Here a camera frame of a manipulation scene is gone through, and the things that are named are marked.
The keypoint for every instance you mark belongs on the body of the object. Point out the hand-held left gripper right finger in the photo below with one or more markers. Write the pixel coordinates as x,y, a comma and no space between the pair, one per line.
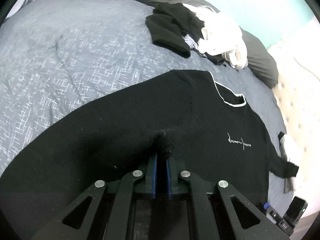
170,180

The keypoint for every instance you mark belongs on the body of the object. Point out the small grey folded cloth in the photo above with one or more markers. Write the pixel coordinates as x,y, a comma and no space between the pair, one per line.
292,155

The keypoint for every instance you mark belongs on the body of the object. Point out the white shirt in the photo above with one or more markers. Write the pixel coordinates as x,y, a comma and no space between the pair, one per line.
220,35

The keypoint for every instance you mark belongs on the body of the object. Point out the black sweater with white trim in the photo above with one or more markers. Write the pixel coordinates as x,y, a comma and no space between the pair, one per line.
125,120

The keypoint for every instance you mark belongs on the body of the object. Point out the cream tufted headboard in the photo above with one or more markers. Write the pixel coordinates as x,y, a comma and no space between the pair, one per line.
300,110

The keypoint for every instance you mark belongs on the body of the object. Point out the plain black garment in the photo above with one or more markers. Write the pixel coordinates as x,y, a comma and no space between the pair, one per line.
170,27

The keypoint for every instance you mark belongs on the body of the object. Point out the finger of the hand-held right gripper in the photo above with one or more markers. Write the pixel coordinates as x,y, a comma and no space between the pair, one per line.
267,205

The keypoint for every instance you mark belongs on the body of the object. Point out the blue-grey striped garment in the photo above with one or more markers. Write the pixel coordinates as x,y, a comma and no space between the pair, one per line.
191,42

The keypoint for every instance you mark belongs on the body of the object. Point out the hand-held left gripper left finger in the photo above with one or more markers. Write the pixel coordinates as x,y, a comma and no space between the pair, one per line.
154,177

